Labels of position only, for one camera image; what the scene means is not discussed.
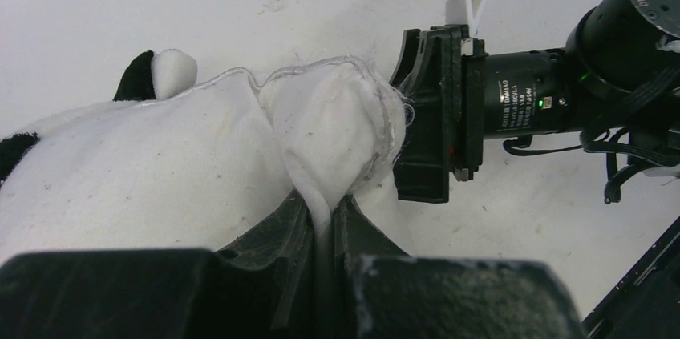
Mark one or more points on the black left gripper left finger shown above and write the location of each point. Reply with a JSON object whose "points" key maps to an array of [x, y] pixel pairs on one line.
{"points": [[259, 286]]}

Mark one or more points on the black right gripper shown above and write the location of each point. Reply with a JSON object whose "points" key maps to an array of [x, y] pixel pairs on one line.
{"points": [[615, 83]]}

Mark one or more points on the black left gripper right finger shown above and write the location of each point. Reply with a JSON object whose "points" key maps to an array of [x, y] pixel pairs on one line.
{"points": [[385, 293]]}

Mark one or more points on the white pillow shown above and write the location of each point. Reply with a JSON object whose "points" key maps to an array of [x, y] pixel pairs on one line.
{"points": [[203, 167]]}

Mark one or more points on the black white striped pillowcase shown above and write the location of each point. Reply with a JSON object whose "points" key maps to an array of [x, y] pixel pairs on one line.
{"points": [[150, 77]]}

